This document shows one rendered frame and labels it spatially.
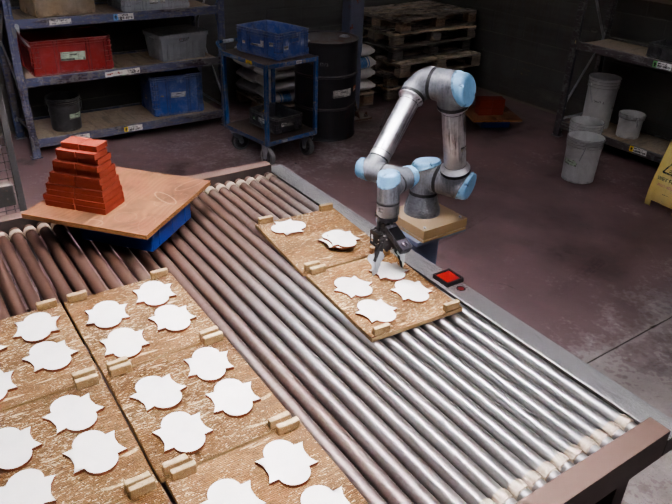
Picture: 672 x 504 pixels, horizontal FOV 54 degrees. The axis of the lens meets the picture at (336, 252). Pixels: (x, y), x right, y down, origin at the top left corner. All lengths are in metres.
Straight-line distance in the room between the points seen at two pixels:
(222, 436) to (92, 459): 0.30
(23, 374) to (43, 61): 4.30
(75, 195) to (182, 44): 3.99
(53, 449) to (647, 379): 2.82
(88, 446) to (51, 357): 0.38
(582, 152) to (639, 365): 2.40
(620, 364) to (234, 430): 2.46
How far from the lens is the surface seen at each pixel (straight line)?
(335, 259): 2.36
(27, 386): 1.94
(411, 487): 1.61
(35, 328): 2.13
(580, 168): 5.76
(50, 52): 6.03
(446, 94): 2.39
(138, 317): 2.11
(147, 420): 1.75
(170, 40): 6.34
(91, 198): 2.52
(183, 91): 6.50
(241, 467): 1.61
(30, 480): 1.67
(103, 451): 1.68
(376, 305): 2.11
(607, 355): 3.77
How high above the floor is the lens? 2.11
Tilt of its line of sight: 29 degrees down
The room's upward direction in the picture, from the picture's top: 2 degrees clockwise
